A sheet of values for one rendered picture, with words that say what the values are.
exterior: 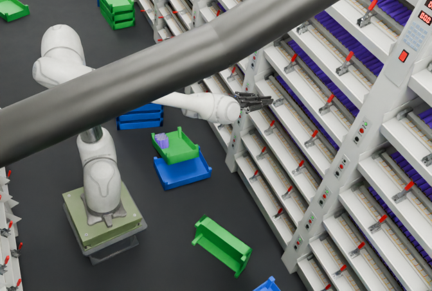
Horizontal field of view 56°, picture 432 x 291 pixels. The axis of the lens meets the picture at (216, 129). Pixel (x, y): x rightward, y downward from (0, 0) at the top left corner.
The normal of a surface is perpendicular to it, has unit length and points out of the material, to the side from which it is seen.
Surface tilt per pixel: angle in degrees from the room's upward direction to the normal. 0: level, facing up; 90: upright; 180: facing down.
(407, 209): 20
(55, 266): 0
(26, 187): 0
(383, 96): 90
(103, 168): 6
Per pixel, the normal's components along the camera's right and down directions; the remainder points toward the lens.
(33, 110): 0.05, -0.23
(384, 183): -0.18, -0.57
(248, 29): 0.13, 0.23
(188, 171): 0.13, -0.69
